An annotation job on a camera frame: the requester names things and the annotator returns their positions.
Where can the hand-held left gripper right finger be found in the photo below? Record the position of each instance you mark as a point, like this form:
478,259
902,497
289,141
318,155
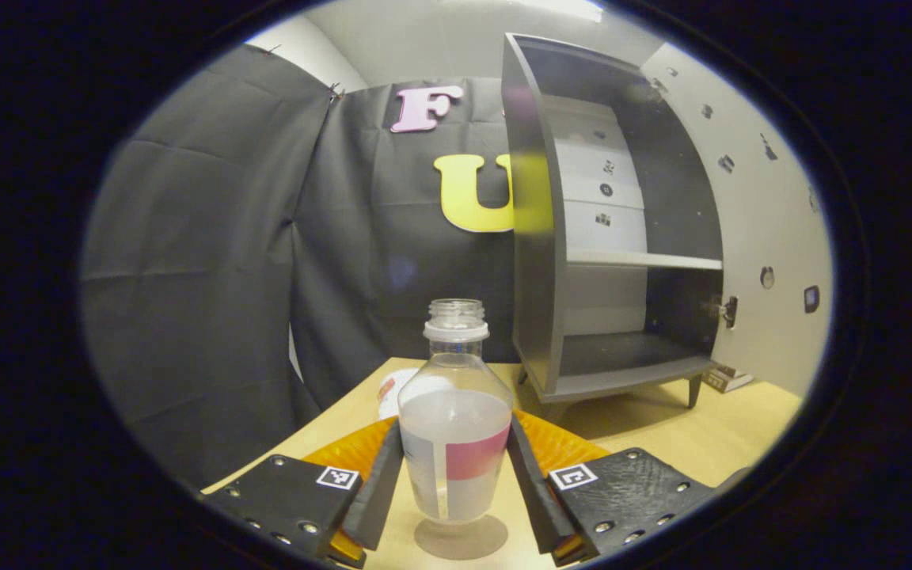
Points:
531,499

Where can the metal door hinge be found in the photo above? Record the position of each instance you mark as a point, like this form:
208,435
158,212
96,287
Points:
727,311

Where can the small flat box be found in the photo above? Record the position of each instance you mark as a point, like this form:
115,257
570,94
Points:
727,378

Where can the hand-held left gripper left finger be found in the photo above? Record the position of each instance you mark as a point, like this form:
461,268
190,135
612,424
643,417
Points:
377,499

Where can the black backdrop cloth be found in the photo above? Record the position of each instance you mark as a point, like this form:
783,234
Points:
203,277

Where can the dark grey cabinet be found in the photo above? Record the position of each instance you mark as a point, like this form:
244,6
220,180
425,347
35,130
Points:
531,277

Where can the round brown coaster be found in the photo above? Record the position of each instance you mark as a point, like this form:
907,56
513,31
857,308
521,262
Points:
460,542

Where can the clear plastic bottle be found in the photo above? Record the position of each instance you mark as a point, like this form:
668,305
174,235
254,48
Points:
456,443

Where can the white round container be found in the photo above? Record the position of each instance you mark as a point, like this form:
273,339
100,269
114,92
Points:
391,392

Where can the beige cabinet door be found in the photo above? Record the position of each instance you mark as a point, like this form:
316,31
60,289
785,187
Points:
765,222

